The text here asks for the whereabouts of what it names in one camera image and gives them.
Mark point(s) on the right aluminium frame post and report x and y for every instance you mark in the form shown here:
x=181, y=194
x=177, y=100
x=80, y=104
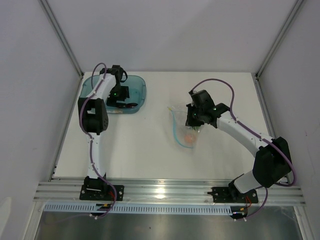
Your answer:
x=283, y=31

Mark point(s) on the aluminium mounting rail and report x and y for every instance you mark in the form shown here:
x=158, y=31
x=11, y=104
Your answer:
x=163, y=191

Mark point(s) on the green bell pepper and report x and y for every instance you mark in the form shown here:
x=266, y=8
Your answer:
x=196, y=128

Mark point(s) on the aluminium frame post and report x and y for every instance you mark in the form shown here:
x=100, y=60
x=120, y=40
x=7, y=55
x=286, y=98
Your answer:
x=52, y=19
x=283, y=31

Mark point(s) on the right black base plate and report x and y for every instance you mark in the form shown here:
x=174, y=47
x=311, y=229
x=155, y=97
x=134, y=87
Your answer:
x=226, y=195

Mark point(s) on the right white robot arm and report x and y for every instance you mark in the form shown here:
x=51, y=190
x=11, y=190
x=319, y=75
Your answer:
x=272, y=159

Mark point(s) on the teal plastic bin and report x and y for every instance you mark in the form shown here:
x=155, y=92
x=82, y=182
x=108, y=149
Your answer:
x=129, y=99

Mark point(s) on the slotted white cable duct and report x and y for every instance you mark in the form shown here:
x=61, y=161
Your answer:
x=130, y=208

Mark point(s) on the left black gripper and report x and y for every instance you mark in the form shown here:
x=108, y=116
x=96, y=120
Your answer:
x=112, y=101

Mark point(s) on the purple eggplant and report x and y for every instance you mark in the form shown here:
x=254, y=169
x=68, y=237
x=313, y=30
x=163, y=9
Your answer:
x=128, y=105

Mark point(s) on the clear zip top bag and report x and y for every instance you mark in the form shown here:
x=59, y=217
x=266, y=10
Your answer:
x=178, y=117

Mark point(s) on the pink egg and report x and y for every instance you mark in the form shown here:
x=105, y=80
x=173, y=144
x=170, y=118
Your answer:
x=189, y=138

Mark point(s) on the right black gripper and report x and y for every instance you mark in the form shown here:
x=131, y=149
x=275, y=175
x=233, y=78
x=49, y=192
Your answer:
x=190, y=122

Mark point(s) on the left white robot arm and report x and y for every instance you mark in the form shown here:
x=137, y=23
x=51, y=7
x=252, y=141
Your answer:
x=93, y=116

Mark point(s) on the left aluminium frame post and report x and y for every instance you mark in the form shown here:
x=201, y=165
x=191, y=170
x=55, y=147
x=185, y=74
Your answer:
x=52, y=19

